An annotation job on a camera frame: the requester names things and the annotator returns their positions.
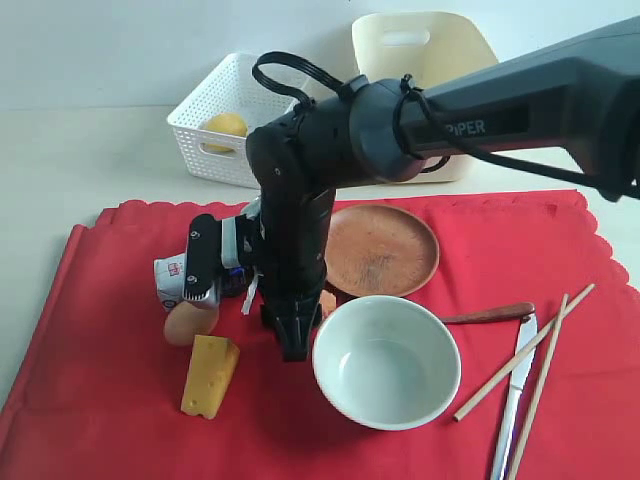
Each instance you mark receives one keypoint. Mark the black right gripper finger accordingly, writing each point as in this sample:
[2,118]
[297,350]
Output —
[308,315]
[281,318]

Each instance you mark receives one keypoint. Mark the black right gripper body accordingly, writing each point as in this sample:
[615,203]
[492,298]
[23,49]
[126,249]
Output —
[291,246]

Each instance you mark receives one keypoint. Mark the brown egg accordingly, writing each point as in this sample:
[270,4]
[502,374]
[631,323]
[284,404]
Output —
[186,321]

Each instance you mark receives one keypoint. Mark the yellow lemon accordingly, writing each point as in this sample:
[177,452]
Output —
[228,123]

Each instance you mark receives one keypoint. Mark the blue white milk carton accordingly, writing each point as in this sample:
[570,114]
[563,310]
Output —
[169,276]

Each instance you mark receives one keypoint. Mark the pale green ceramic bowl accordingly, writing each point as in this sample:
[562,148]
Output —
[386,363]

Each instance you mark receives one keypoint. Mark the brown wooden plate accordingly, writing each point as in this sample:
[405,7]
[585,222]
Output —
[376,249]

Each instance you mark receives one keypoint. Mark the yellow cheese wedge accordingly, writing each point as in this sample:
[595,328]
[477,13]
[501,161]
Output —
[211,368]

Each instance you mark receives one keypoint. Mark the white perforated plastic basket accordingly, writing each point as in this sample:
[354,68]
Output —
[230,87]

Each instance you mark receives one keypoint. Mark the left wooden chopstick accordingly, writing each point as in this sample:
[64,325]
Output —
[519,357]

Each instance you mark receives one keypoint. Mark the wooden chopstick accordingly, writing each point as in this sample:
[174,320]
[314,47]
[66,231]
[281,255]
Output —
[519,357]
[535,399]

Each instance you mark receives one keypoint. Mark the brown wooden spoon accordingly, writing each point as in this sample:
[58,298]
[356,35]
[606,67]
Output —
[518,311]

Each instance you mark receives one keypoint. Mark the silver table knife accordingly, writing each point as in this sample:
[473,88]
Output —
[528,330]

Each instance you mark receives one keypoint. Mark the cream plastic bin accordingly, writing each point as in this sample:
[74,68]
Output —
[433,47]

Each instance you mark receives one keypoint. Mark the right wooden chopstick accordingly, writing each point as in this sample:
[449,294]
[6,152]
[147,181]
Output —
[535,399]

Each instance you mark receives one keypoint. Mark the red scalloped table cloth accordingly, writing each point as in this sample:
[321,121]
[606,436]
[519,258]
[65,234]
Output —
[98,394]

